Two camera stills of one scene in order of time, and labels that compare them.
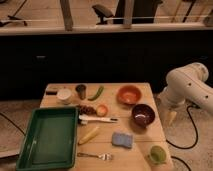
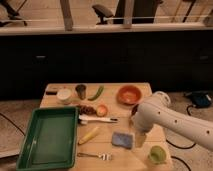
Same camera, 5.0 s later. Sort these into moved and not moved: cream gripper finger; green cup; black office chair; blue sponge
Moved: cream gripper finger
Not moved: blue sponge; green cup; black office chair
